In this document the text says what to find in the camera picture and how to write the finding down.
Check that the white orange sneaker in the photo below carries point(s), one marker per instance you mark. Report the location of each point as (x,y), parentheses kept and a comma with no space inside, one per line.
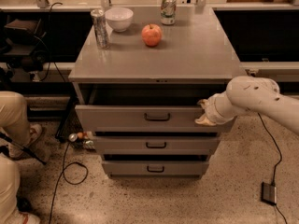
(26,218)

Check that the black stick tool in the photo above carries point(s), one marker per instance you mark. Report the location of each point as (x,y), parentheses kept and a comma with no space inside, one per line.
(22,148)

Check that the silver tall can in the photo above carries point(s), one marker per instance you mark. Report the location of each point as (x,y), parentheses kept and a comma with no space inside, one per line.
(99,26)

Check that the grey drawer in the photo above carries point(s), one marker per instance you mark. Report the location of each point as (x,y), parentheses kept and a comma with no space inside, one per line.
(160,111)
(166,168)
(152,145)

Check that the grey top drawer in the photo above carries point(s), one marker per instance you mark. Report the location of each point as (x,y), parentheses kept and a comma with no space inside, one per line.
(160,111)

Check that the grey bottom drawer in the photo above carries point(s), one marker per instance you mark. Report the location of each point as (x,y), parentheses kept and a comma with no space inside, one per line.
(166,168)

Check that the small silver can on floor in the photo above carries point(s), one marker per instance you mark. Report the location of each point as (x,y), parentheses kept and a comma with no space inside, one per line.
(72,137)

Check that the grey middle drawer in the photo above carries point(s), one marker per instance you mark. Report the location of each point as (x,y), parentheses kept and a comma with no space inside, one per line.
(152,145)

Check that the white bowl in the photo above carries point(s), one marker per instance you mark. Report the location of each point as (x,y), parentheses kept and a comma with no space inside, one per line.
(119,18)

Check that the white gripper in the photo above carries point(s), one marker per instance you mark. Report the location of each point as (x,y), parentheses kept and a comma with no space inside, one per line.
(212,110)

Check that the green white soda can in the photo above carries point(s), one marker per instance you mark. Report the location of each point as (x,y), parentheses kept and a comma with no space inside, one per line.
(168,11)

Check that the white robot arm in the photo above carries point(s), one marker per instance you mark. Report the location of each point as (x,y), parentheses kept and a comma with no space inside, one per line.
(257,94)

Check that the black equipment on shelf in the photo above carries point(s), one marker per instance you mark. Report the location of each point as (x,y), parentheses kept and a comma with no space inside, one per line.
(22,42)

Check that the grey drawer cabinet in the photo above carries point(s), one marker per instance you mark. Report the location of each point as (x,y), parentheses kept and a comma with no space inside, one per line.
(194,55)

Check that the black power adapter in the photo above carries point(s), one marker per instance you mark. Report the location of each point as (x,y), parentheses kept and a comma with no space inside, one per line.
(269,193)

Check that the red apple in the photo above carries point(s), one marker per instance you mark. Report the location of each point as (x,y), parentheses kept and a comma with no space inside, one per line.
(151,35)

